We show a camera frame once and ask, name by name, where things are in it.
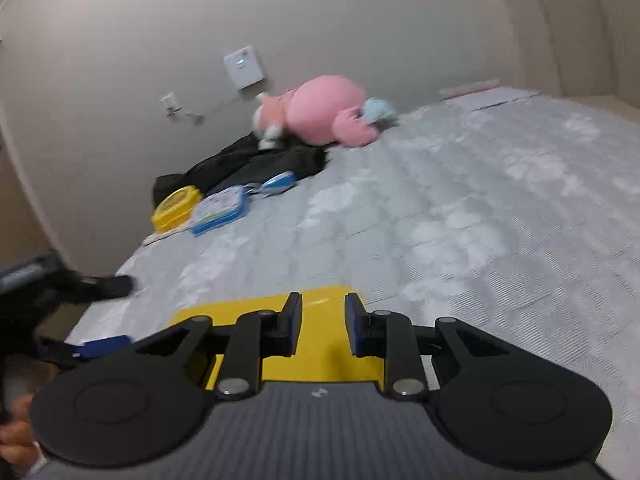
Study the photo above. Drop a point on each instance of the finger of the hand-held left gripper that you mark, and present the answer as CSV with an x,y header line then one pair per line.
x,y
105,286
105,346

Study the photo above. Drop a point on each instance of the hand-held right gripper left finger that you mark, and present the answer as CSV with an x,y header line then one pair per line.
x,y
294,322

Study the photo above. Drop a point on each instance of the blue flat pouch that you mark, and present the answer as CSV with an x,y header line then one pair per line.
x,y
217,210

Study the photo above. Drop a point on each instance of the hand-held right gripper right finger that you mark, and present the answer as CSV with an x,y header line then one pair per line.
x,y
354,325

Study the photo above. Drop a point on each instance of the white wall control panel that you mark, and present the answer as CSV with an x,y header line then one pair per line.
x,y
244,67

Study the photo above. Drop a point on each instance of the beige curtain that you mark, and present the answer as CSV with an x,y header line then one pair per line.
x,y
600,35

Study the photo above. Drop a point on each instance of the yellow lidded container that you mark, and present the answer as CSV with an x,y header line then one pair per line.
x,y
175,205

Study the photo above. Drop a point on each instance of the light blue plush piece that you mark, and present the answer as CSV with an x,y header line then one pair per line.
x,y
378,109

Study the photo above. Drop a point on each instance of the grey patterned mattress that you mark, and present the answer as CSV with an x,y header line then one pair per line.
x,y
450,210

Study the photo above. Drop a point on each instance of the yellow plastic container lid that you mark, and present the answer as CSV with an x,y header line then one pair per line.
x,y
320,355

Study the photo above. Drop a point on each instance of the black cloth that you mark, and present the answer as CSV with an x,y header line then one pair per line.
x,y
280,160

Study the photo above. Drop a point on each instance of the person's left hand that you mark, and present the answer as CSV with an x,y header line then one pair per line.
x,y
17,442

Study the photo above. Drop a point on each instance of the pink strip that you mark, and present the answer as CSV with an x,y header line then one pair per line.
x,y
470,89

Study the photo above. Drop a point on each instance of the pink plush toy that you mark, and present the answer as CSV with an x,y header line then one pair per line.
x,y
320,110

